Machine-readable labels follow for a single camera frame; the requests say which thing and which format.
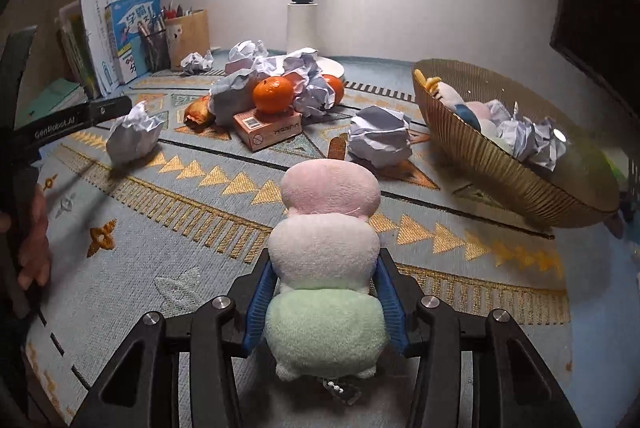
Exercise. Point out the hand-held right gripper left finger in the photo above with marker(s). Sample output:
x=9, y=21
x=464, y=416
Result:
x=257, y=308

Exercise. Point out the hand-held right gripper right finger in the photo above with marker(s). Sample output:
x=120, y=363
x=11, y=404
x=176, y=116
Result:
x=392, y=303

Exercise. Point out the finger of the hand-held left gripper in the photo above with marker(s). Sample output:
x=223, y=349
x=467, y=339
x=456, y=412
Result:
x=107, y=110

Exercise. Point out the pink white green dango plush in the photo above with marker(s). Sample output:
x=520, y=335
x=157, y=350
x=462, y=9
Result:
x=325, y=248

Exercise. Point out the golden ribbed bowl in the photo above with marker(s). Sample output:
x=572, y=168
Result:
x=500, y=180

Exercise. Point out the pink pig plush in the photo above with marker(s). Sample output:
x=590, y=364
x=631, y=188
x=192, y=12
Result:
x=479, y=111

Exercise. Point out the white duck plush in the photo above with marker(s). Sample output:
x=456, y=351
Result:
x=450, y=96

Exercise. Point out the person's left hand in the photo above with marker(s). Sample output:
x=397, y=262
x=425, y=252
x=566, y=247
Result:
x=37, y=238

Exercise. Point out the stack of teal books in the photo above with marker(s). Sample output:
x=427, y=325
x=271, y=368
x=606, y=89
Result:
x=55, y=97

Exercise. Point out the black mesh pen holder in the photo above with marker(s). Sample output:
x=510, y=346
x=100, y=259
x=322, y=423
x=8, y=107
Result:
x=155, y=52

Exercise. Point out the blue workbook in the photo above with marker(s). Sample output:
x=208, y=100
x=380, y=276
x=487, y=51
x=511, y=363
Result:
x=132, y=37

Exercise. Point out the brown bread toy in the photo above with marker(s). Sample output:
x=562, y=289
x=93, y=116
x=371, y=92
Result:
x=197, y=112

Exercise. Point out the bunch of pencils and pens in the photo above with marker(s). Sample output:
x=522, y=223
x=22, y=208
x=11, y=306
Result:
x=150, y=27

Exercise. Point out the white paper booklet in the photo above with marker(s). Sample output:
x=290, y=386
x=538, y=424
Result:
x=100, y=7

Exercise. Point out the bamboo pen holder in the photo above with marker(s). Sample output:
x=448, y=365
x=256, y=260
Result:
x=187, y=40

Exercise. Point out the blue patterned woven mat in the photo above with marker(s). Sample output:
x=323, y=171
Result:
x=175, y=233

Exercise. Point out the bunch of red black pens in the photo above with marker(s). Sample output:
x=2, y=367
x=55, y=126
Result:
x=175, y=11

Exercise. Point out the small pink cardboard box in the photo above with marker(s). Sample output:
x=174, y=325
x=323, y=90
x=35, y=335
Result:
x=270, y=131

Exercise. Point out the orange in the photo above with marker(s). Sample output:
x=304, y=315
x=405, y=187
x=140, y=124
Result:
x=334, y=88
x=272, y=95

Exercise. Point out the dark monitor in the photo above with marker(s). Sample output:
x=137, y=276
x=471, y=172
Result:
x=600, y=7

